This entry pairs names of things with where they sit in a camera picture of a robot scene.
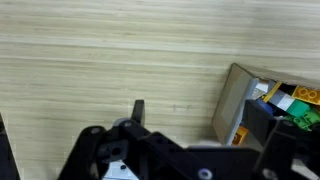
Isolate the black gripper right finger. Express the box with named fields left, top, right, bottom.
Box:
left=244, top=99, right=320, bottom=180

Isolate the white flat toy piece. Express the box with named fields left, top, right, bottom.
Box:
left=250, top=79, right=270, bottom=101

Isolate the yellow flat toy piece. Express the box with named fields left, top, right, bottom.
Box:
left=262, top=81, right=283, bottom=103

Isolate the white long toy block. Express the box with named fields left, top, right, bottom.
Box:
left=267, top=89, right=296, bottom=112

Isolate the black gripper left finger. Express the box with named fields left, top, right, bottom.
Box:
left=58, top=99, right=214, bottom=180

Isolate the green toy car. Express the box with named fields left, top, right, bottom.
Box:
left=289, top=109, right=320, bottom=132

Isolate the large yellow toy brick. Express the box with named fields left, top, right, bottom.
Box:
left=291, top=85, right=320, bottom=106

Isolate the brown cardboard box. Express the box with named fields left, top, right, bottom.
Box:
left=211, top=63, right=320, bottom=148

